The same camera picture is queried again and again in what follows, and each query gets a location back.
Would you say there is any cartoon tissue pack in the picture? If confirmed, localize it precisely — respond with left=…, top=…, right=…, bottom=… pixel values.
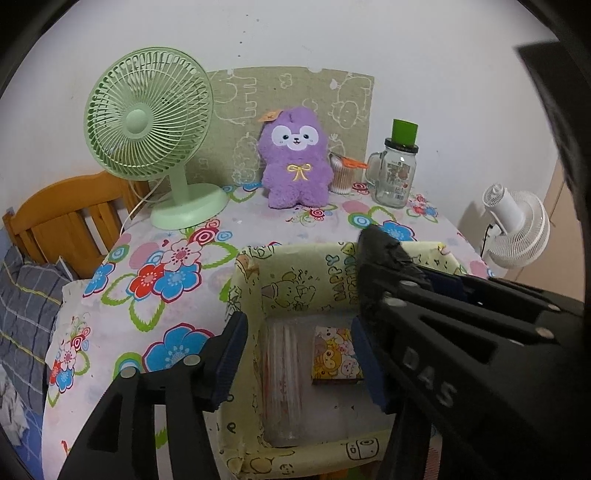
left=311, top=326, right=363, bottom=385

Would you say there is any beige wardrobe door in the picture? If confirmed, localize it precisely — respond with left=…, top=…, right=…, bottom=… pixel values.
left=505, top=162, right=585, bottom=301

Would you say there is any grey plaid bedding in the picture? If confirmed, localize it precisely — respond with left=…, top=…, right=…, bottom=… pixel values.
left=1, top=246, right=73, bottom=415

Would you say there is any yellow cartoon storage box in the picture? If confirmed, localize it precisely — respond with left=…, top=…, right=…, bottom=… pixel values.
left=212, top=240, right=468, bottom=478

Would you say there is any wooden bed headboard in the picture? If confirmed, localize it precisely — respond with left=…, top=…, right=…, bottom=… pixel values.
left=2, top=172, right=148, bottom=278

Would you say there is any clear striped plastic pack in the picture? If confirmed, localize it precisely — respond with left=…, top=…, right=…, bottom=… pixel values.
left=262, top=321, right=303, bottom=447

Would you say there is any purple plush toy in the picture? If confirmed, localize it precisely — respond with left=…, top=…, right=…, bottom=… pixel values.
left=257, top=106, right=334, bottom=209

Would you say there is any floral tablecloth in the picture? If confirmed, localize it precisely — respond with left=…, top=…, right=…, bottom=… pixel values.
left=41, top=184, right=489, bottom=479

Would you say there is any black plastic bag bundle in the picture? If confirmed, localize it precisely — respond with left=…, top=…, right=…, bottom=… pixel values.
left=356, top=225, right=416, bottom=274

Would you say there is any cotton swab jar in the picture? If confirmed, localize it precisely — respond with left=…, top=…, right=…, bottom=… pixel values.
left=329, top=152, right=368, bottom=195

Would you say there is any glass jar green lid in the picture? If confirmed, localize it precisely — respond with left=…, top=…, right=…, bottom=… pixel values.
left=366, top=119, right=419, bottom=209

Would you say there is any white standing fan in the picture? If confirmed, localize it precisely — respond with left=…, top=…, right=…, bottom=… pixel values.
left=482, top=183, right=550, bottom=270

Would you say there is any green cartoon board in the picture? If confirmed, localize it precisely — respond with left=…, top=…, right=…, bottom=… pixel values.
left=184, top=65, right=376, bottom=186

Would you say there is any green desk fan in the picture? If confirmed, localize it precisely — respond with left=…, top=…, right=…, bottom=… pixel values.
left=84, top=47, right=228, bottom=230

